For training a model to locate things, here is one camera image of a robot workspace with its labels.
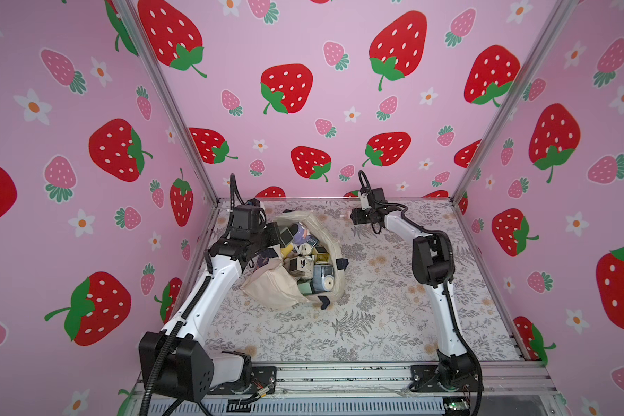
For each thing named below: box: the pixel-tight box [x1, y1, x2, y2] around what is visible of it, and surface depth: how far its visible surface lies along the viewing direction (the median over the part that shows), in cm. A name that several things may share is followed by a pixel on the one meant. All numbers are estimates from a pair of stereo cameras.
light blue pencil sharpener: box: [312, 264, 335, 293], surface depth 88 cm
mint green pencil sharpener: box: [297, 282, 313, 296], surface depth 87 cm
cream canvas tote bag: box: [240, 211, 349, 308], surface depth 82 cm
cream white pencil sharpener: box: [288, 255, 314, 279], surface depth 85 cm
